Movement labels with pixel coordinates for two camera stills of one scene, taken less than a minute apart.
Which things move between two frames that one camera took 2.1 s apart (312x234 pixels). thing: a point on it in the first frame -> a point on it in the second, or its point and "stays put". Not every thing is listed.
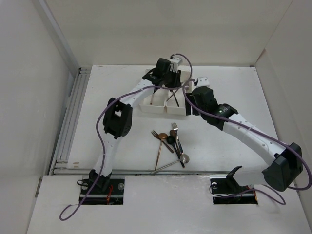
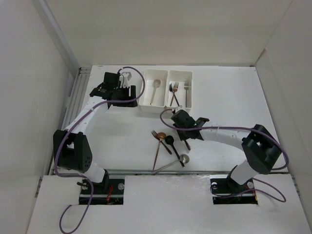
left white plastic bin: [158, 106] stays put
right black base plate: [229, 186] stays put
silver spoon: [184, 158] stays put
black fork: [175, 97] stays put
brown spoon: [173, 133] -> [187, 145]
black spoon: [171, 139] stays put
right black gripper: [188, 108] -> [182, 137]
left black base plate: [103, 186] stays put
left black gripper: [176, 82] -> [130, 89]
